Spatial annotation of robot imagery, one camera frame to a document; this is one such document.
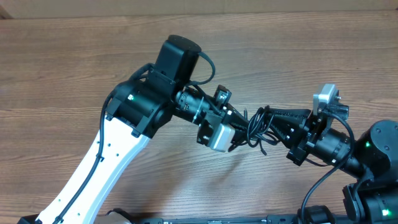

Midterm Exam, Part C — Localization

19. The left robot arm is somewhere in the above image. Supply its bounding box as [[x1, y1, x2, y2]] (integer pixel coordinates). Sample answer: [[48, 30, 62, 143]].
[[20, 35, 248, 223]]

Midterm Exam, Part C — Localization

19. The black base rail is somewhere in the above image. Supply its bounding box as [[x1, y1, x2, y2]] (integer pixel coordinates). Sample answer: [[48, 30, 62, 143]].
[[132, 214, 301, 224]]

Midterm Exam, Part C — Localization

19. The black cable bundle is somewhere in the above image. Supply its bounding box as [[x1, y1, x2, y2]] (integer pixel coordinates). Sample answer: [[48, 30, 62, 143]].
[[228, 105, 280, 156]]

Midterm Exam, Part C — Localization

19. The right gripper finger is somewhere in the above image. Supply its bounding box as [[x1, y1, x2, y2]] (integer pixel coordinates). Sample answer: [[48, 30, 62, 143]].
[[268, 108, 312, 124], [266, 119, 303, 149]]

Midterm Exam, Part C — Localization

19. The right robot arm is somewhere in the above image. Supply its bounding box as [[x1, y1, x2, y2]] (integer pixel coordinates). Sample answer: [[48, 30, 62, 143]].
[[255, 105, 397, 223]]

